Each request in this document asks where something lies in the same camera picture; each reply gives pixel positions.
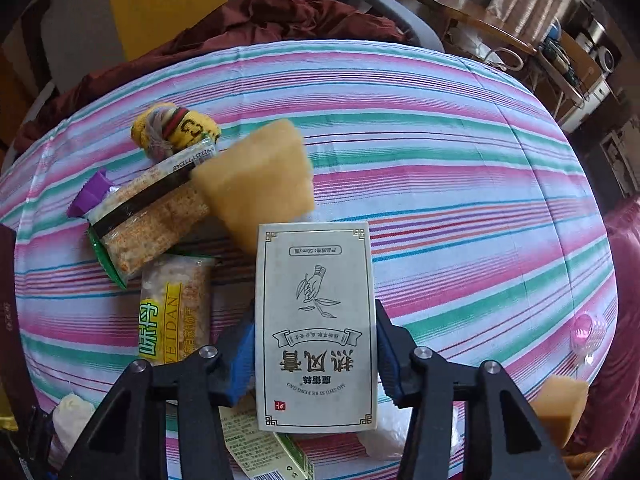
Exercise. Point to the white round appliance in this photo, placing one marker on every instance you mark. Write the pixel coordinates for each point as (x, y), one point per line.
(607, 57)

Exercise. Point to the striped bed sheet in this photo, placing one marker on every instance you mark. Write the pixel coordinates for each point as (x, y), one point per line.
(450, 185)

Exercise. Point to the egg roll snack packet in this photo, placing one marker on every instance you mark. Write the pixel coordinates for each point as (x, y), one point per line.
(172, 300)

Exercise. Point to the cardboard box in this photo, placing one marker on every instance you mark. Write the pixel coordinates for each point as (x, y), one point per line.
(582, 57)

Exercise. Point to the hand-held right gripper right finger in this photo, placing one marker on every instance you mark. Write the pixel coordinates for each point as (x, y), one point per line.
(387, 365)

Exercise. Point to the small yellow sponge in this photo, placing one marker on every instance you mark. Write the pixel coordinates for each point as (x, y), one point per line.
(555, 405)

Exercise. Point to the wooden desk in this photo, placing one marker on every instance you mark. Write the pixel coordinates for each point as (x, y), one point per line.
(450, 5)

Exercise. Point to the large yellow sponge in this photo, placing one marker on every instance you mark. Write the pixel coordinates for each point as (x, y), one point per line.
(255, 180)

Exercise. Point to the dark red flat box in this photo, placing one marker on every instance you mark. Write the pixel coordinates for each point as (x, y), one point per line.
(6, 285)

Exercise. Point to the yellow panel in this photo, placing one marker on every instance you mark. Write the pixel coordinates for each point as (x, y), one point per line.
(165, 0)

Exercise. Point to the cracker packet with green ends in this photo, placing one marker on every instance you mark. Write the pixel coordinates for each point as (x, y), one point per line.
(145, 225)

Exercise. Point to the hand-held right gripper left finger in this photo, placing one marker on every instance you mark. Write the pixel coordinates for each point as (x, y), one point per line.
(243, 360)

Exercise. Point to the clear pink cup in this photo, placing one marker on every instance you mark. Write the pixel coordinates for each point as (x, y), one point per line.
(587, 332)

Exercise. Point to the cream plastic bag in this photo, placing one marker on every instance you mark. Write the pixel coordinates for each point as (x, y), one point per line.
(72, 417)

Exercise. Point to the dark red blanket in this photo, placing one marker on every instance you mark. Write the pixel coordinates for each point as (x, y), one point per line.
(275, 15)

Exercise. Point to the purple plastic clip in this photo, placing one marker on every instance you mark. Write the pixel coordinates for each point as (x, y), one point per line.
(92, 192)

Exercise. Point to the green box with leaf print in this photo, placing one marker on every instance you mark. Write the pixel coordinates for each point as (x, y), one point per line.
(260, 452)

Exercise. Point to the white box with hand drawing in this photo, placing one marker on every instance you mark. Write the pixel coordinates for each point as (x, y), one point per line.
(315, 310)

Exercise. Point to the crimson cloth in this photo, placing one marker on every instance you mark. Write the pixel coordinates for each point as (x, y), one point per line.
(620, 260)

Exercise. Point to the yellow rolled sock bundle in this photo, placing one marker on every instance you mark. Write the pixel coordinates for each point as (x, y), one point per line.
(185, 125)

